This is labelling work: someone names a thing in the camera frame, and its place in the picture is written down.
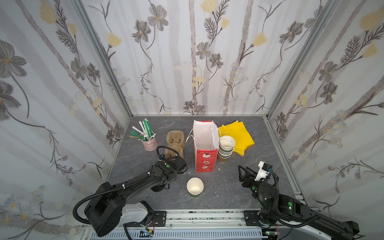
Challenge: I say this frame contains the brown pulp cup carrier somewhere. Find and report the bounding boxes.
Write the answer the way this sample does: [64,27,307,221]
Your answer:
[166,130,186,158]

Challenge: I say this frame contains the black plastic cup lid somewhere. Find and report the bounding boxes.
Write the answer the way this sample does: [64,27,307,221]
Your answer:
[151,184,166,192]

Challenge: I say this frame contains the red white paper bag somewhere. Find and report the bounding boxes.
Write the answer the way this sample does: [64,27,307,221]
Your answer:
[186,120,220,173]

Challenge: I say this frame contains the yellow paper napkins stack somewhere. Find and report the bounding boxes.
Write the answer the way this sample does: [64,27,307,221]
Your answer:
[219,121,255,157]

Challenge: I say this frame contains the stack of paper cups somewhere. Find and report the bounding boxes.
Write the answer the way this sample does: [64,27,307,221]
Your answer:
[218,136,236,163]

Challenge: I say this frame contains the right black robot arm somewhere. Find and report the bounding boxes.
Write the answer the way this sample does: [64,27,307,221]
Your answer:
[238,163,362,240]

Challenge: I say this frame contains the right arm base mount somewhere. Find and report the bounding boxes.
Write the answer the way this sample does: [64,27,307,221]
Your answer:
[243,210,271,228]

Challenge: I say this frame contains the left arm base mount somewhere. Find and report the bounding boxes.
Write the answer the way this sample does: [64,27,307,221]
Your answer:
[125,211,167,228]

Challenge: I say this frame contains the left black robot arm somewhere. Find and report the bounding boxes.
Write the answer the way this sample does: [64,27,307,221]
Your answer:
[73,146,188,237]

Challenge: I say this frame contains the green white paper cup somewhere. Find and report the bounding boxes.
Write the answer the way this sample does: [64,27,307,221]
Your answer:
[187,178,204,197]

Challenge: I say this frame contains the green and white straws bundle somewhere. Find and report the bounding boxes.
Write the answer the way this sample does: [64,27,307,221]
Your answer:
[130,118,156,142]

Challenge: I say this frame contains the pink metal bucket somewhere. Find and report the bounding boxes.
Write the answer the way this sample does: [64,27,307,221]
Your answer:
[142,137,158,152]

